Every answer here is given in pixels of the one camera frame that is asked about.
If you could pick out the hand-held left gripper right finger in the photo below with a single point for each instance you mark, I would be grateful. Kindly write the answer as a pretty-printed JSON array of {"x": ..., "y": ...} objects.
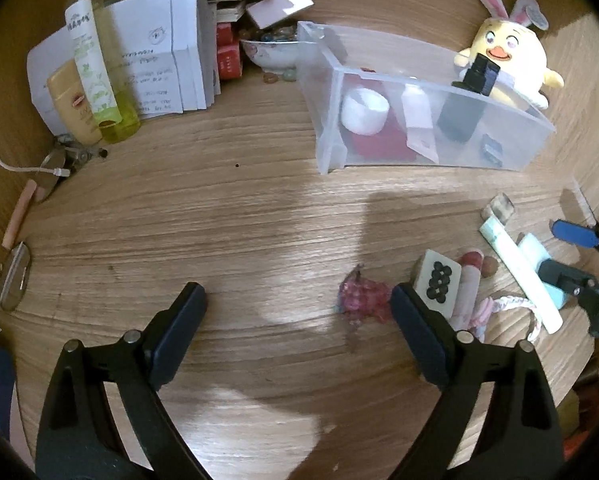
[{"x": 419, "y": 332}]

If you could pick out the red box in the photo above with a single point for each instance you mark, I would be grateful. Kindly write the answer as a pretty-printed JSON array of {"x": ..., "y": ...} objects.
[{"x": 384, "y": 146}]

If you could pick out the yellow chick plush toy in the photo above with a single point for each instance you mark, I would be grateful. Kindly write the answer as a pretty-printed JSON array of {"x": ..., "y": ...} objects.
[{"x": 519, "y": 45}]

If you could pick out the white pink bottle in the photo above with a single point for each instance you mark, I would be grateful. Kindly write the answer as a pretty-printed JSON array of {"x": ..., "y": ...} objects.
[{"x": 419, "y": 115}]

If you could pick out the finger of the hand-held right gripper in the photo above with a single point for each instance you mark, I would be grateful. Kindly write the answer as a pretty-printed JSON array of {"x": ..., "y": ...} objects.
[
  {"x": 562, "y": 274},
  {"x": 574, "y": 232}
]

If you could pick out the pale green tube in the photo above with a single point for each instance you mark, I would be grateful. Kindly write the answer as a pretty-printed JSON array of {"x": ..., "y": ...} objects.
[{"x": 519, "y": 272}]

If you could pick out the pink stick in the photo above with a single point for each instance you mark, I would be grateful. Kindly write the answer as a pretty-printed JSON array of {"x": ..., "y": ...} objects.
[{"x": 21, "y": 207}]

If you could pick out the pink bead cluster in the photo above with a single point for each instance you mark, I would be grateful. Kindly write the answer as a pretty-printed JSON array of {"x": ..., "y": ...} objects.
[{"x": 362, "y": 297}]

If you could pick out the yellow cream tube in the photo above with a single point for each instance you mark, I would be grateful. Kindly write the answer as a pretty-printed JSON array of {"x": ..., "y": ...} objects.
[{"x": 71, "y": 105}]

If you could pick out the dark green spray bottle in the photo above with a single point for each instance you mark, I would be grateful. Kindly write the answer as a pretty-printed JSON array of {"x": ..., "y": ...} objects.
[{"x": 459, "y": 115}]

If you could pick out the white folded paper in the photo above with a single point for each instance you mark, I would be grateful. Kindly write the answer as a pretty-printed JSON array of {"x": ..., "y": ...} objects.
[{"x": 149, "y": 60}]

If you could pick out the pink lip tube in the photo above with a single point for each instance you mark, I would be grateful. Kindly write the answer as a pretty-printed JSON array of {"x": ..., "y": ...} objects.
[{"x": 469, "y": 285}]

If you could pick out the clear plastic storage box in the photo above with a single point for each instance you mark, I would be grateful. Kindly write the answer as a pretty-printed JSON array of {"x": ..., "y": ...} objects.
[{"x": 329, "y": 125}]

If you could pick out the red boxes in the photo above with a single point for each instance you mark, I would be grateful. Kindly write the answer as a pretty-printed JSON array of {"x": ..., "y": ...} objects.
[{"x": 228, "y": 57}]

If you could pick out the metal frame glasses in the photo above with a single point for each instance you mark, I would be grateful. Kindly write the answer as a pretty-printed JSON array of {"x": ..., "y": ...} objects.
[{"x": 74, "y": 152}]

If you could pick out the yellow-green spray bottle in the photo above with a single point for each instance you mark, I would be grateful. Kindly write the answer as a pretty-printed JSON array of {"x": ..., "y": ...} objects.
[{"x": 91, "y": 60}]

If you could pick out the mahjong tile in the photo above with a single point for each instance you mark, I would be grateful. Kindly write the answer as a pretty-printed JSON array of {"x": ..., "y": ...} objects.
[{"x": 437, "y": 275}]

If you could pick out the ceramic bowl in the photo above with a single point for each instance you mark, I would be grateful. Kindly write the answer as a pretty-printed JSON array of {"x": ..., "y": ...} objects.
[{"x": 274, "y": 55}]

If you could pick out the round lens glasses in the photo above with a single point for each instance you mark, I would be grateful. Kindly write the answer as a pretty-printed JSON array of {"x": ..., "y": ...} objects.
[{"x": 14, "y": 275}]

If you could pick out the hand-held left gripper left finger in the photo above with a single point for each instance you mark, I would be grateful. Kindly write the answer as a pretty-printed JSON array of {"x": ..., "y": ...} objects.
[{"x": 179, "y": 332}]

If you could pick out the small white box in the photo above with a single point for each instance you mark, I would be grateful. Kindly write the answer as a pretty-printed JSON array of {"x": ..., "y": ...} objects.
[{"x": 279, "y": 5}]

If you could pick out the white tape roll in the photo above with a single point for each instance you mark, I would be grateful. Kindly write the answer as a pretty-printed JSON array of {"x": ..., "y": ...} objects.
[{"x": 364, "y": 121}]

